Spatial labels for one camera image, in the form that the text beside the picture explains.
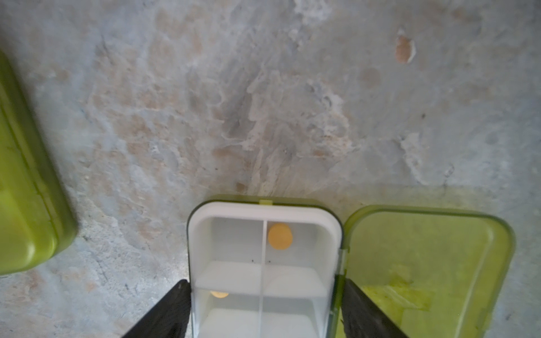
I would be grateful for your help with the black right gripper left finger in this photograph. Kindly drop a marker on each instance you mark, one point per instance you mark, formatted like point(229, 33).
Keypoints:
point(169, 318)

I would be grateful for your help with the green pillbox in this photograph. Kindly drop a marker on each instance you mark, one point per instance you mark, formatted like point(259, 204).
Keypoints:
point(276, 267)
point(36, 218)

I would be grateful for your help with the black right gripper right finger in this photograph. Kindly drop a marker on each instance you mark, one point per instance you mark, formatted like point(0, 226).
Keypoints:
point(362, 318)

